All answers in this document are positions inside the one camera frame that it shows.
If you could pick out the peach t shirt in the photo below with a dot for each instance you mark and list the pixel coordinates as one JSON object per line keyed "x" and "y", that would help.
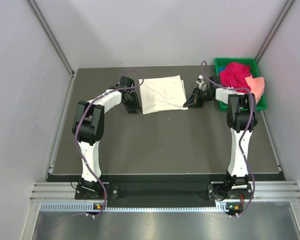
{"x": 257, "y": 86}

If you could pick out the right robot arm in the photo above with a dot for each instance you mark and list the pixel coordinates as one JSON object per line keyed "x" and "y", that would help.
{"x": 241, "y": 118}

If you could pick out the green plastic bin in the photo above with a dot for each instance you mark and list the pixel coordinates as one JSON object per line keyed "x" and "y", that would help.
{"x": 254, "y": 70}

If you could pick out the magenta t shirt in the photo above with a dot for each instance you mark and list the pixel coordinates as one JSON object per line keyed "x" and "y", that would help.
{"x": 234, "y": 76}

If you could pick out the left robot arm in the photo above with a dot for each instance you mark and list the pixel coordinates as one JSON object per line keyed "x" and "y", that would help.
{"x": 89, "y": 126}

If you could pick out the slotted grey cable duct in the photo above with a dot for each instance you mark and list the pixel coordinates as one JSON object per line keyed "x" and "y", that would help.
{"x": 92, "y": 207}

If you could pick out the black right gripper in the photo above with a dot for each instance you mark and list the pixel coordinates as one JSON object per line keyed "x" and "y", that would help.
{"x": 194, "y": 100}

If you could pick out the white t shirt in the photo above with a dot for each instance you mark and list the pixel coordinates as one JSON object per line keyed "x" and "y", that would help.
{"x": 162, "y": 94}

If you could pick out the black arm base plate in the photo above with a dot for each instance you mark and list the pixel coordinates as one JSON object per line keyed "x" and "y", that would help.
{"x": 119, "y": 191}

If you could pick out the aluminium frame rail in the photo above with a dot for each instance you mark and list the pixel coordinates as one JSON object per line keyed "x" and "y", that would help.
{"x": 265, "y": 191}

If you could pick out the blue cloth in bin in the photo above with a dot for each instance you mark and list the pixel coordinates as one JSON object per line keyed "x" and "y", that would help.
{"x": 221, "y": 68}

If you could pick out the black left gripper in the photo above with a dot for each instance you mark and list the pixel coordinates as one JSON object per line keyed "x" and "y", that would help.
{"x": 131, "y": 109}

